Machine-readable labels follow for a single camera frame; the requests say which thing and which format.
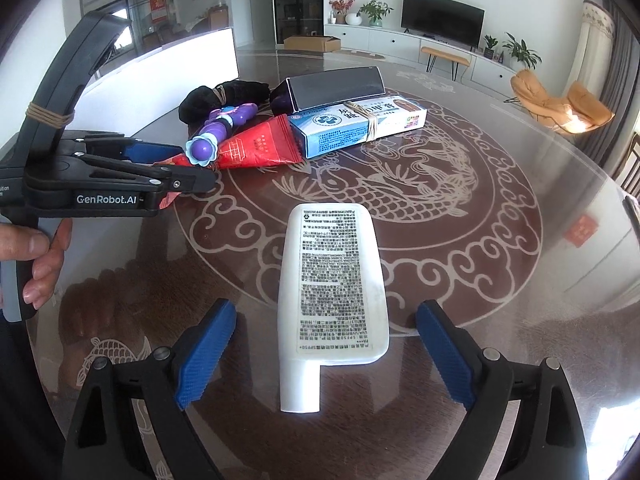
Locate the leafy green potted plant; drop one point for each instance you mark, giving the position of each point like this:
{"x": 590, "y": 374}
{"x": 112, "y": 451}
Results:
{"x": 375, "y": 10}

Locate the black rectangular box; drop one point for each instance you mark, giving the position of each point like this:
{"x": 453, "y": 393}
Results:
{"x": 335, "y": 87}

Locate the grey curtain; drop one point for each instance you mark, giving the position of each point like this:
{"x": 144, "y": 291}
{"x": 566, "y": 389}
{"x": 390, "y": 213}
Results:
{"x": 622, "y": 90}

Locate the dark glass display cabinet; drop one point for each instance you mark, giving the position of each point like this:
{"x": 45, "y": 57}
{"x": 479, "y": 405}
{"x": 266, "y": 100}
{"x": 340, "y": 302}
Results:
{"x": 297, "y": 0}

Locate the black flat television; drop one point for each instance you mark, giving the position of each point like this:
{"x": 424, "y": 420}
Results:
{"x": 442, "y": 17}

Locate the open cardboard box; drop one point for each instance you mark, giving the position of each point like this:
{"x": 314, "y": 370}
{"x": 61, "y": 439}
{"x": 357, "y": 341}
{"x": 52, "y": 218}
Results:
{"x": 310, "y": 44}

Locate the white storage box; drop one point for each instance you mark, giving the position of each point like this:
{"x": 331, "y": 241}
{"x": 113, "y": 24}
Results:
{"x": 175, "y": 65}

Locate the orange-red snack packet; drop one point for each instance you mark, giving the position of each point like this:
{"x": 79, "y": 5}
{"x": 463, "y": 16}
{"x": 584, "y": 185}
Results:
{"x": 167, "y": 201}

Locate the white cosmetic tube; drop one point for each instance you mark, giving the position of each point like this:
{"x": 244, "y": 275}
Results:
{"x": 330, "y": 285}

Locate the vase with red flowers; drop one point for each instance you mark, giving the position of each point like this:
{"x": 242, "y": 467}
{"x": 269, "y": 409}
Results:
{"x": 341, "y": 10}

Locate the round white vase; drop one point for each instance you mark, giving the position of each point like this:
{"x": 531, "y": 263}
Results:
{"x": 353, "y": 19}

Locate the wooden bench with metal legs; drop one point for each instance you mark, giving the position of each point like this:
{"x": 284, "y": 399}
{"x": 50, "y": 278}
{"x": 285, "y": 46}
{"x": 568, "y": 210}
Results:
{"x": 445, "y": 55}

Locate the red door poster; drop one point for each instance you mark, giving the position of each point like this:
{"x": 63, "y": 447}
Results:
{"x": 159, "y": 9}

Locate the black velvet cloth bundle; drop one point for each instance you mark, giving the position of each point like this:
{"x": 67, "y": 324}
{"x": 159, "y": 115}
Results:
{"x": 200, "y": 102}

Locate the wooden sideboard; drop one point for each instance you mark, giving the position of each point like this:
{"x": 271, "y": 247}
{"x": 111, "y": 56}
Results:
{"x": 219, "y": 17}

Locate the red gold-printed snack packet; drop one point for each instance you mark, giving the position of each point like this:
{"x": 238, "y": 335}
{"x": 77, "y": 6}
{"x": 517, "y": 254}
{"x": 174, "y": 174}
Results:
{"x": 265, "y": 145}

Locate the blue and white medicine box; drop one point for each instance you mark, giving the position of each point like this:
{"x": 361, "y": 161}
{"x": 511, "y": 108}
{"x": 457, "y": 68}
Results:
{"x": 340, "y": 135}

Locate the brown wooden chair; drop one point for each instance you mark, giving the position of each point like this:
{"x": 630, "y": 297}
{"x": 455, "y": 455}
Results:
{"x": 631, "y": 160}

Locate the orange lounge chair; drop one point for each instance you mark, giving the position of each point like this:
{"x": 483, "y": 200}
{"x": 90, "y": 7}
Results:
{"x": 545, "y": 102}

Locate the cream curtain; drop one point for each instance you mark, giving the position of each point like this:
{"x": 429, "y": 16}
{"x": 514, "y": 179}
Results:
{"x": 592, "y": 50}

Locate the person's left hand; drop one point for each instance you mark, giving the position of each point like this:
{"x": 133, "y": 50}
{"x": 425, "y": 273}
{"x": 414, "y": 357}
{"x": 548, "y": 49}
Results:
{"x": 47, "y": 270}

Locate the large broad-leaf potted plant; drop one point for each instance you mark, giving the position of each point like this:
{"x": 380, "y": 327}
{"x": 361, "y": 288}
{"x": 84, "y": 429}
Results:
{"x": 521, "y": 50}

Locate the white television cabinet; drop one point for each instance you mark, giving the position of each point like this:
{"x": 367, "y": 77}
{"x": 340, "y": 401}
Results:
{"x": 390, "y": 37}

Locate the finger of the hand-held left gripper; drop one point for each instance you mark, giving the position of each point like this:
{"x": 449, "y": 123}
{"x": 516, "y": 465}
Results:
{"x": 185, "y": 181}
{"x": 150, "y": 151}

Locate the small potted plant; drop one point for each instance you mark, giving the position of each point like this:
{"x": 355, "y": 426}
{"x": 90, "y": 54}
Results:
{"x": 490, "y": 46}

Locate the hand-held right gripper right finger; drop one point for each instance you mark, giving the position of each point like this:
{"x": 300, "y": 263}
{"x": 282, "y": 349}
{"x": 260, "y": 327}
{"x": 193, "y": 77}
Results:
{"x": 445, "y": 355}

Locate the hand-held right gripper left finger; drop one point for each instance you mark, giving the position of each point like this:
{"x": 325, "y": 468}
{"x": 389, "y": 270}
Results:
{"x": 205, "y": 355}

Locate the brown fish-patterned glass desktop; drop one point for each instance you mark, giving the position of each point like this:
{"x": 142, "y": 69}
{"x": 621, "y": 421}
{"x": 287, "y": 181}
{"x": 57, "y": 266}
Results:
{"x": 450, "y": 270}

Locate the purple plastic toy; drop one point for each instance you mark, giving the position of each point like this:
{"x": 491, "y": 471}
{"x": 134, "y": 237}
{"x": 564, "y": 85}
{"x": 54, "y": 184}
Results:
{"x": 220, "y": 127}

